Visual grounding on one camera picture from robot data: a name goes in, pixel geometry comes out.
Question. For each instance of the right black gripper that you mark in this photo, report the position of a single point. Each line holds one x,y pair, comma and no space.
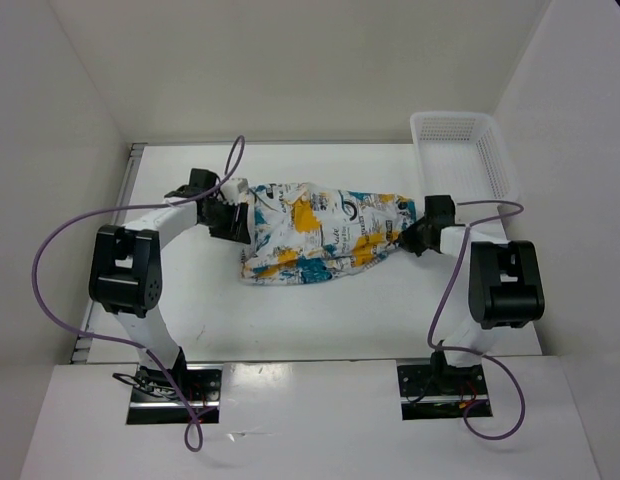
407,240

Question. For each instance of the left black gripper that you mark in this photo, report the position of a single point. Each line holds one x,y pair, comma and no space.
235,230

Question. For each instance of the patterned white yellow teal shorts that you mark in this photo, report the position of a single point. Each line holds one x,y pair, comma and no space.
303,233

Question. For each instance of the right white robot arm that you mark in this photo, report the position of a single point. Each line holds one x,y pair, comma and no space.
504,287

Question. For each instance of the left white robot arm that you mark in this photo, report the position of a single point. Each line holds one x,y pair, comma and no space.
159,354

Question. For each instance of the white plastic basket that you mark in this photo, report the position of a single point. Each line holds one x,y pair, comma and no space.
464,155

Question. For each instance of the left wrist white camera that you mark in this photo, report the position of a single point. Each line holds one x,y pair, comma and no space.
235,191

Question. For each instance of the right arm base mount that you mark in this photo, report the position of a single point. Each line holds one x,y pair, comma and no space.
425,395

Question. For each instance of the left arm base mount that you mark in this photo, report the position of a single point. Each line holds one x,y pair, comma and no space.
155,402

